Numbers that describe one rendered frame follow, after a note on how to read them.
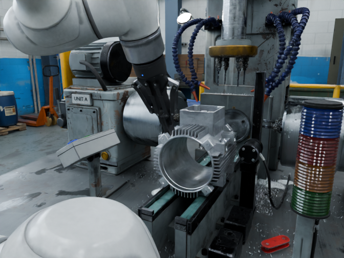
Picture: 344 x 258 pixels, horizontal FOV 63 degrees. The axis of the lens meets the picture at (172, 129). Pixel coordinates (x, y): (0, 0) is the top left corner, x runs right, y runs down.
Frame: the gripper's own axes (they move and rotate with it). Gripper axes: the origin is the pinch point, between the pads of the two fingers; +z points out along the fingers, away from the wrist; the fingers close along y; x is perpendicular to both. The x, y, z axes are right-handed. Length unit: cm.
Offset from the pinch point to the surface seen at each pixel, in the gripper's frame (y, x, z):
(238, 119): -8.6, -37.3, 29.6
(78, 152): 17.1, 17.1, -3.0
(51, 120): 427, -226, 245
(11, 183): 71, 17, 27
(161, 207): -2.9, 18.0, 12.7
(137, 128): 26.8, -17.3, 21.5
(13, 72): 591, -309, 191
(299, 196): -34.2, 18.6, -4.4
